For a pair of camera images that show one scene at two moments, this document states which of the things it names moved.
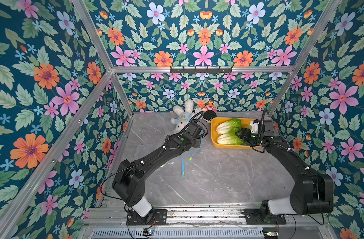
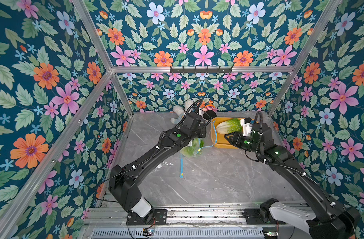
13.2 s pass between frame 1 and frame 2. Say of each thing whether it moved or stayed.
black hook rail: stayed
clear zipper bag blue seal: moved
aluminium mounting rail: stayed
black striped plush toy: stayed
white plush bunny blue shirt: stayed
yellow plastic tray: stayed
